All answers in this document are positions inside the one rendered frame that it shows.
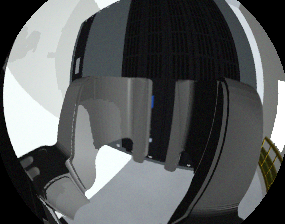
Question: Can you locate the black server rack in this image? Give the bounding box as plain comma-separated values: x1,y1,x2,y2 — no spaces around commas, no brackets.
69,0,257,165

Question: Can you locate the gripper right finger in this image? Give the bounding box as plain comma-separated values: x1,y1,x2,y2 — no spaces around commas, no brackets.
164,77,263,224

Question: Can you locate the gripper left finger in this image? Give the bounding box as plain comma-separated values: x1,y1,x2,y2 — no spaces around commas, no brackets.
18,76,153,221

